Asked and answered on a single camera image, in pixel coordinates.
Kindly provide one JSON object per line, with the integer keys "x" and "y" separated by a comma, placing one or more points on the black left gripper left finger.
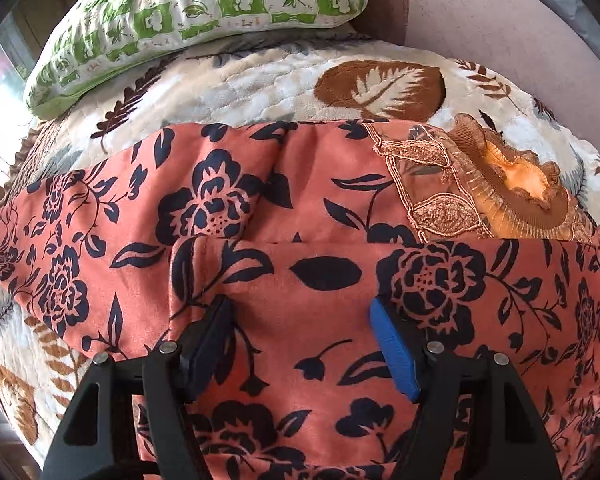
{"x": 127, "y": 419}

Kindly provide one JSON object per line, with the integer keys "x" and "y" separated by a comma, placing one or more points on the green white patterned pillow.
{"x": 100, "y": 39}

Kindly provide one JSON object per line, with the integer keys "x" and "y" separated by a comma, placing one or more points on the pink quilted bolster cushion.
{"x": 522, "y": 40}

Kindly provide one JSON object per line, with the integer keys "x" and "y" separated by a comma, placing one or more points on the cream leaf-pattern blanket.
{"x": 304, "y": 81}

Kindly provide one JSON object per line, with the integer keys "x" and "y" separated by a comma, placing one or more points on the orange floral garment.
{"x": 477, "y": 245}

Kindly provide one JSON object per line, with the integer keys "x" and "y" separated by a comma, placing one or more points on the window with dark frame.
{"x": 16, "y": 63}

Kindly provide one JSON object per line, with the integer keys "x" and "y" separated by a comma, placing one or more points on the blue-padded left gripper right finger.
{"x": 506, "y": 437}

